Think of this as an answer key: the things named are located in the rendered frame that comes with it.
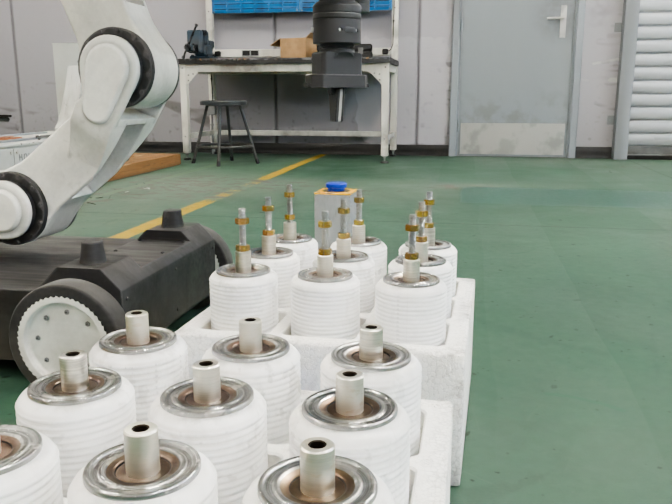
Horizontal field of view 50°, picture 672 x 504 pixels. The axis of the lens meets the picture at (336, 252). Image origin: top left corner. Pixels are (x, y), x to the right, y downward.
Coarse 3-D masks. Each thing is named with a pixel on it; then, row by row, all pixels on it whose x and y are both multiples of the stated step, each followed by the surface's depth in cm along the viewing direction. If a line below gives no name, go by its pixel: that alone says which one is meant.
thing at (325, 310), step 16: (304, 288) 95; (320, 288) 94; (336, 288) 95; (352, 288) 96; (304, 304) 96; (320, 304) 95; (336, 304) 95; (352, 304) 96; (304, 320) 96; (320, 320) 95; (336, 320) 95; (352, 320) 97; (320, 336) 96; (336, 336) 96; (352, 336) 98
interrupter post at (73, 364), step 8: (64, 352) 61; (72, 352) 61; (80, 352) 61; (64, 360) 60; (72, 360) 60; (80, 360) 60; (64, 368) 60; (72, 368) 60; (80, 368) 60; (64, 376) 60; (72, 376) 60; (80, 376) 60; (64, 384) 60; (72, 384) 60; (80, 384) 60; (88, 384) 61; (72, 392) 60
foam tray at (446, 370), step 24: (456, 288) 124; (288, 312) 106; (456, 312) 106; (192, 336) 96; (216, 336) 96; (288, 336) 96; (456, 336) 96; (192, 360) 97; (312, 360) 93; (432, 360) 90; (456, 360) 89; (312, 384) 94; (432, 384) 90; (456, 384) 90; (456, 408) 90; (456, 432) 91; (456, 456) 92; (456, 480) 92
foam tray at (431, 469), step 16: (432, 400) 76; (432, 416) 72; (448, 416) 72; (432, 432) 68; (448, 432) 69; (272, 448) 65; (288, 448) 65; (432, 448) 65; (448, 448) 66; (272, 464) 65; (416, 464) 62; (432, 464) 62; (448, 464) 63; (416, 480) 60; (432, 480) 60; (448, 480) 66; (416, 496) 58; (432, 496) 58; (448, 496) 69
